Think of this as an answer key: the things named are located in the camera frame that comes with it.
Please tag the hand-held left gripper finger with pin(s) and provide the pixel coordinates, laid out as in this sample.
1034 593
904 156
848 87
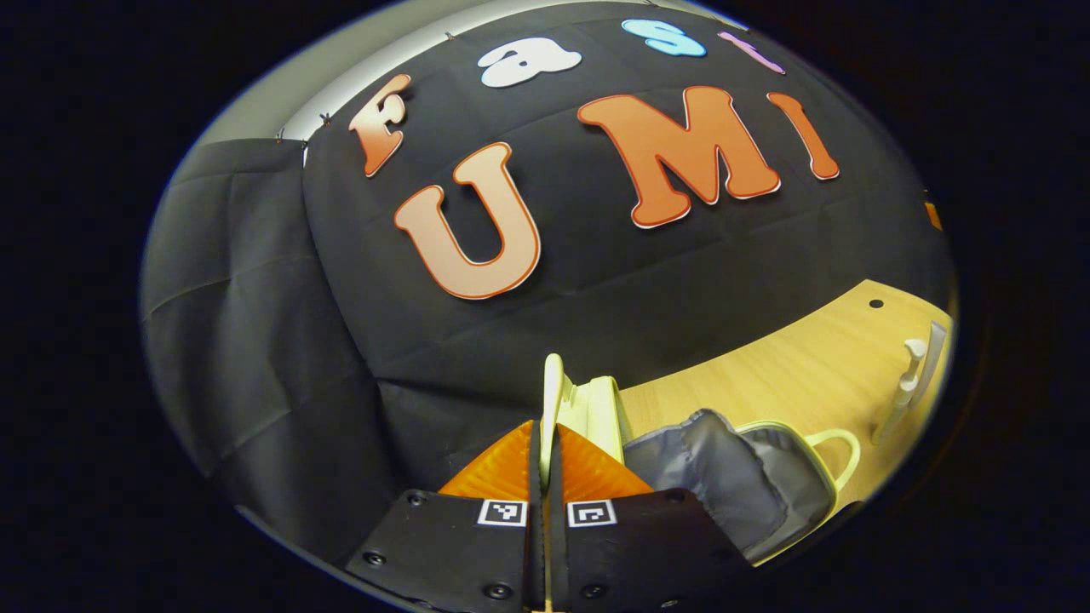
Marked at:
536 553
558 553

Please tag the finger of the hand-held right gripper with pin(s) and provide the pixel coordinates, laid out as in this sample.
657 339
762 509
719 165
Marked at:
933 215

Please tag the white pump bottle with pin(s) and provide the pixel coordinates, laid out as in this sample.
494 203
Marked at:
904 387

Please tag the cream yellow suitcase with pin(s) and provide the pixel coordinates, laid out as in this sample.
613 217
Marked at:
724 477

